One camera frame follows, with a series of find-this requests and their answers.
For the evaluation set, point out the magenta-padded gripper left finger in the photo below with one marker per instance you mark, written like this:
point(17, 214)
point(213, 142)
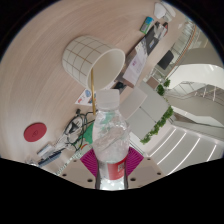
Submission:
point(78, 171)

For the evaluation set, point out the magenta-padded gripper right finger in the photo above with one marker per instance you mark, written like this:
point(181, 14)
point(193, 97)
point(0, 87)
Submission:
point(145, 170)

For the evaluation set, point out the clear plastic water bottle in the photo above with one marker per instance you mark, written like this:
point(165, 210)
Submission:
point(110, 146)

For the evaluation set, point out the long ceiling light strips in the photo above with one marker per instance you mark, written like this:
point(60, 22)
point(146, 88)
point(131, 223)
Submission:
point(180, 150)

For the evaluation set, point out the flat round red coaster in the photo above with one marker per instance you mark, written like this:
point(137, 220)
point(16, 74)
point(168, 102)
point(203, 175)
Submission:
point(35, 132)

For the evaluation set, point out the colourful sticker sheet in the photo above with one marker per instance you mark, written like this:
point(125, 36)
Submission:
point(85, 96)

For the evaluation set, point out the brown planter with green plants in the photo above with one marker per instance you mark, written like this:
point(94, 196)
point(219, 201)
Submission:
point(158, 86)

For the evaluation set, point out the black power adapter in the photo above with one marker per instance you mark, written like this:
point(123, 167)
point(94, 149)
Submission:
point(120, 87)

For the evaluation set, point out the white paper booklet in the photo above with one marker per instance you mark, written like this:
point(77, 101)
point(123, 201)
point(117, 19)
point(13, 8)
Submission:
point(136, 63)

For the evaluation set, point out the black chair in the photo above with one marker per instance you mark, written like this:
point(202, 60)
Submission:
point(165, 60)

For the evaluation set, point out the white grid-patterned mug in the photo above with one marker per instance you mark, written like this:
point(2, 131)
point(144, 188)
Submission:
point(81, 58)

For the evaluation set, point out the black notebook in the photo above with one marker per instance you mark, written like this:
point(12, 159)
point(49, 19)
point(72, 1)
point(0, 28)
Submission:
point(153, 40)

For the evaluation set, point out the small teal box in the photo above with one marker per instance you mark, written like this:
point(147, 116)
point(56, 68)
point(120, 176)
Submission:
point(146, 25)

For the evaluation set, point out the white computer mouse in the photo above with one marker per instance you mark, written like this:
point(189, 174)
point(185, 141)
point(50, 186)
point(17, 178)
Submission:
point(159, 10)

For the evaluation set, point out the white remote control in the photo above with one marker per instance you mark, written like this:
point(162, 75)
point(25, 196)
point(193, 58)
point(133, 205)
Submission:
point(170, 11)

